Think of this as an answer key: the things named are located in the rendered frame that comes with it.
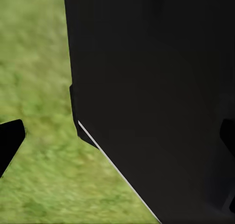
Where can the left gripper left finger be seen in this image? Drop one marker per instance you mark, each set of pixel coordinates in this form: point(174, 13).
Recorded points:
point(12, 135)

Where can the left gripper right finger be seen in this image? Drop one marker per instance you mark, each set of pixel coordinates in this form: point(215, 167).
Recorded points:
point(227, 134)

